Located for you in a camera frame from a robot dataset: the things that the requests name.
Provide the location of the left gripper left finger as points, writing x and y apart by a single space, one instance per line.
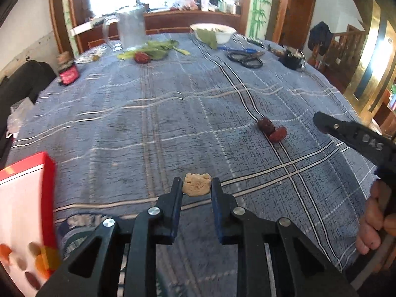
120 248

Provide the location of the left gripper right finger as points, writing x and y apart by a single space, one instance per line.
275 258

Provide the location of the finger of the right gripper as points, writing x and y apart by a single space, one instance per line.
374 147

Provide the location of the red date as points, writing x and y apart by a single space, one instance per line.
141 58
266 126
278 134
32 280

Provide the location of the crumbly beige cake piece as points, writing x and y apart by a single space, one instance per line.
196 185

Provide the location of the small orange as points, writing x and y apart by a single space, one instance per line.
47 261

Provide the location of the beige cake block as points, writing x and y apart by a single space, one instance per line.
34 249

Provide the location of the large orange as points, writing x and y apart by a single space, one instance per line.
5 251

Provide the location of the person right hand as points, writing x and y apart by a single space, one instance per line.
373 220

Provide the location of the wooden stair railing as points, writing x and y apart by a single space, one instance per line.
342 57

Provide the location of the red shallow box tray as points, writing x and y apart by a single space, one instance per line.
27 204

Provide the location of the black cup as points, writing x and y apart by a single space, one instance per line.
293 59

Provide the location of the dark jacket on railing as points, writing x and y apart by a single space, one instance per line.
319 40

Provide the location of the black scissors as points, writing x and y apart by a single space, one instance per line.
246 59

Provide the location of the wooden door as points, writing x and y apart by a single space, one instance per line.
297 23

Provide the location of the blue pen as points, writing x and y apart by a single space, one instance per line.
244 50

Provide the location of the blue plaid tablecloth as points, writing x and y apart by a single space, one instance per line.
121 133

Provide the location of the clear plastic bag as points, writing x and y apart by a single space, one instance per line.
15 120

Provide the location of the white bowl with greens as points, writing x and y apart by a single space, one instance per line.
212 35

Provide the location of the red label black jar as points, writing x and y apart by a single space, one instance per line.
68 73

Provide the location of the black sofa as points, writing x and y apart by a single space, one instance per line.
27 81

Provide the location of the white round plate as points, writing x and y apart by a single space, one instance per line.
86 57

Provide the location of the red date by leaves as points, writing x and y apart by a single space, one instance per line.
141 58

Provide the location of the plastic bag on counter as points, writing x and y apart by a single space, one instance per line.
189 5

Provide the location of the green vegetable leaves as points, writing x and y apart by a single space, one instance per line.
155 49

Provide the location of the wooden window counter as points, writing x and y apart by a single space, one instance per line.
166 22

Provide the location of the clear glass pitcher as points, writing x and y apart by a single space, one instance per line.
130 26

